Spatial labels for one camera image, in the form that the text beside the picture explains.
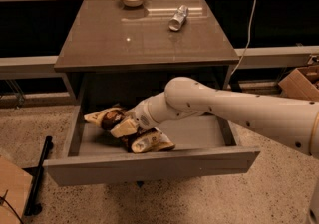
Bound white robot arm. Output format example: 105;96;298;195
111;77;319;159

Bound grey cabinet counter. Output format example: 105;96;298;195
55;0;238;95

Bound brown chip bag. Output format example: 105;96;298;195
84;106;175;153

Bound black metal bar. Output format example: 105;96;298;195
24;136;54;216

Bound brown cardboard box left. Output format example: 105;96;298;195
0;156;32;224

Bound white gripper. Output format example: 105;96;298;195
111;101;157;138

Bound black thin cable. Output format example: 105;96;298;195
0;189;25;224

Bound silver crushed can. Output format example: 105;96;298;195
168;5;188;32

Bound open grey top drawer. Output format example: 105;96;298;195
45;74;260;186

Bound white cable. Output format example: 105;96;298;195
229;0;258;77

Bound grey window ledge rail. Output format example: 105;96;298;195
0;46;319;80

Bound cardboard box right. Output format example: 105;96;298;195
279;65;319;102

